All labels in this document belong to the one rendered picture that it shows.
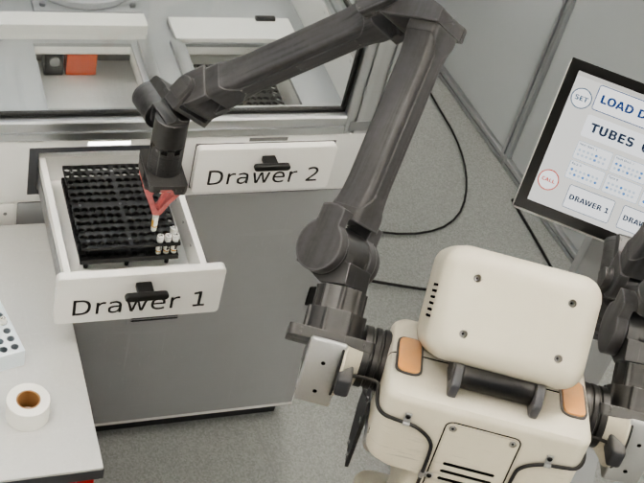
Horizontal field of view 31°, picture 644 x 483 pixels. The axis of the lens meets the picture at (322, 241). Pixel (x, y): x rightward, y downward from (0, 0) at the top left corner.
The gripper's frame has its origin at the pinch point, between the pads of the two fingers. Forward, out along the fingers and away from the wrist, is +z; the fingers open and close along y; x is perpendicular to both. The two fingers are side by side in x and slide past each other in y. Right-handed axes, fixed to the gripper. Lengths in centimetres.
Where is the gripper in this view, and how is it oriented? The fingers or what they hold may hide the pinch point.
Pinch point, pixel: (156, 208)
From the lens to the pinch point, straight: 203.6
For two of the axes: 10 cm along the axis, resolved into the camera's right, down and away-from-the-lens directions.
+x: 9.3, -0.2, 3.6
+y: 2.8, 6.7, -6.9
